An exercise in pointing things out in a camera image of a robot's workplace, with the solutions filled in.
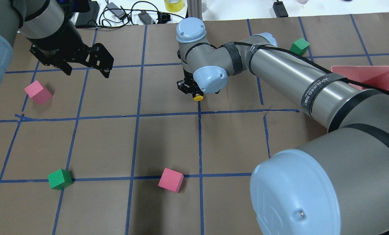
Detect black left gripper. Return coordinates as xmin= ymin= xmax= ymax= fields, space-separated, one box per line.
xmin=30 ymin=32 xmax=114 ymax=79

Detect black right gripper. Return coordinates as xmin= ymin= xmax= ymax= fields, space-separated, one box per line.
xmin=177 ymin=73 xmax=202 ymax=96

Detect yellow push button switch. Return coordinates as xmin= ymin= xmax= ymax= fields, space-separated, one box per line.
xmin=192 ymin=92 xmax=204 ymax=102

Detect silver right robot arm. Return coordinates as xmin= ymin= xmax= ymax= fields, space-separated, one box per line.
xmin=81 ymin=25 xmax=326 ymax=235

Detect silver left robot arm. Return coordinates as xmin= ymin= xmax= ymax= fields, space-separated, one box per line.
xmin=0 ymin=0 xmax=114 ymax=84

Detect black box device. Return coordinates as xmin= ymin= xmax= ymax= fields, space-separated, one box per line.
xmin=73 ymin=0 xmax=99 ymax=29

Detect pink foam cube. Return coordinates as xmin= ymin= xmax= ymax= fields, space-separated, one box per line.
xmin=24 ymin=81 xmax=53 ymax=105
xmin=158 ymin=168 xmax=184 ymax=193

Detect black power adapter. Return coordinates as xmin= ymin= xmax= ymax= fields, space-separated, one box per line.
xmin=138 ymin=11 xmax=155 ymax=25

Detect yellow tape roll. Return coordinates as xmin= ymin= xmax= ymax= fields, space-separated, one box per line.
xmin=164 ymin=0 xmax=185 ymax=12

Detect green foam cube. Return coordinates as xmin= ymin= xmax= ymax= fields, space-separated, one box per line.
xmin=289 ymin=38 xmax=310 ymax=55
xmin=47 ymin=169 xmax=73 ymax=190

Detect black power brick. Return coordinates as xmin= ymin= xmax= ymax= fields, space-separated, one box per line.
xmin=272 ymin=0 xmax=289 ymax=18

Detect pink plastic bin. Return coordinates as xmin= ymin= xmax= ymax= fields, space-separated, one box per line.
xmin=330 ymin=66 xmax=389 ymax=91

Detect black cable bundle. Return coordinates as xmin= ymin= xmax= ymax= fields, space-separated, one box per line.
xmin=98 ymin=1 xmax=185 ymax=29

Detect aluminium extrusion post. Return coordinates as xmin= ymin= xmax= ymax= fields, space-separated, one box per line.
xmin=186 ymin=0 xmax=203 ymax=20

